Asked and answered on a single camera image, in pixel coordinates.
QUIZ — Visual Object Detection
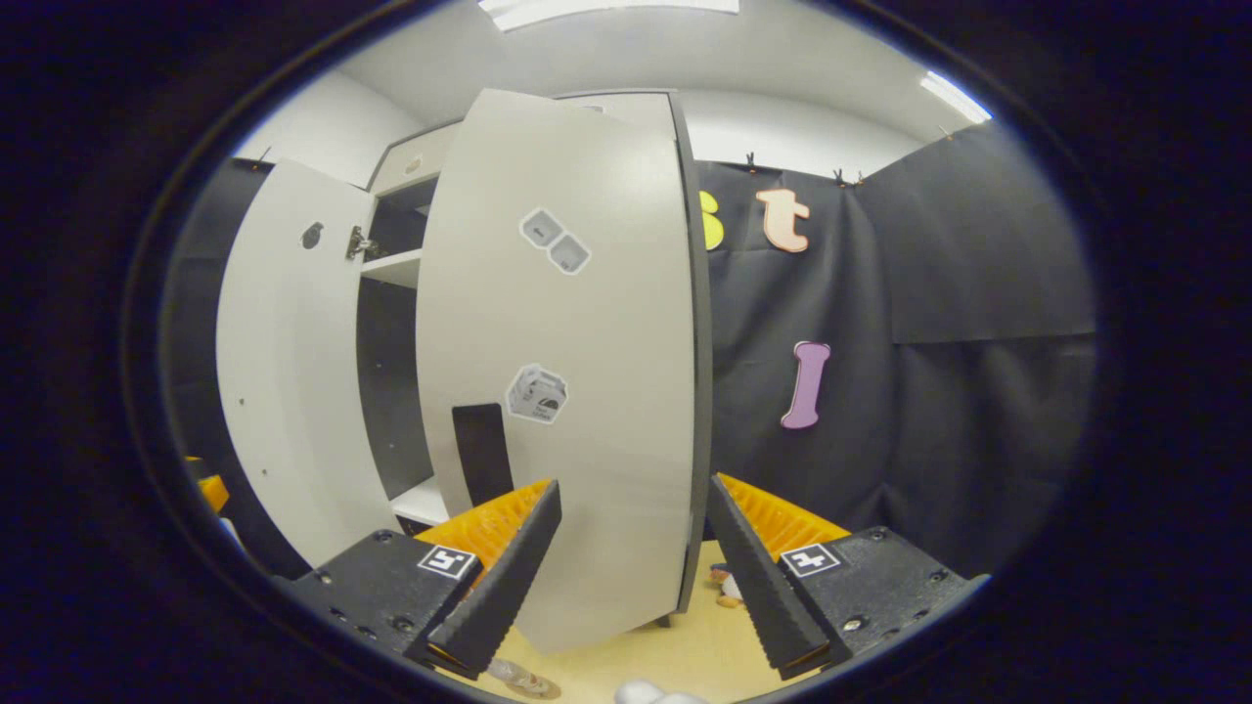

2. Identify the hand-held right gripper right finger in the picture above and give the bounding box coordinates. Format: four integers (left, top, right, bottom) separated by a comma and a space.
706, 474, 989, 682

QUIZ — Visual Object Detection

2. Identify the grey cabinet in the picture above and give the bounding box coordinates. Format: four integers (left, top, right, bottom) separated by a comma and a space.
354, 88, 686, 627

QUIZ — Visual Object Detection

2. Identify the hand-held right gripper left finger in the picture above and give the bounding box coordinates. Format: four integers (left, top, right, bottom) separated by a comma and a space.
279, 479, 563, 681

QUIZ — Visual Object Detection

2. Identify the grey cabinet drawer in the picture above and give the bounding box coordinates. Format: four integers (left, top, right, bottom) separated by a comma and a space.
370, 122, 461, 197

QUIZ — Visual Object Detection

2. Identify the black door handle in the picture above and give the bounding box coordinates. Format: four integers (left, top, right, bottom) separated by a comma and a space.
452, 403, 514, 507

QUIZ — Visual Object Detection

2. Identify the ceiling light panel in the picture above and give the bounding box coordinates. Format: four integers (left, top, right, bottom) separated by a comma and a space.
479, 0, 741, 30
919, 70, 992, 124

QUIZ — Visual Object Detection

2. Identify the black backdrop cloth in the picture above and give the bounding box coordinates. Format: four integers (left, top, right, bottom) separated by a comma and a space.
161, 122, 1096, 578

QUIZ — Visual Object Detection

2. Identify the grey cabinet door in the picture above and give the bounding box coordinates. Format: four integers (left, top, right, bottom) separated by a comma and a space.
215, 159, 402, 568
416, 88, 713, 654

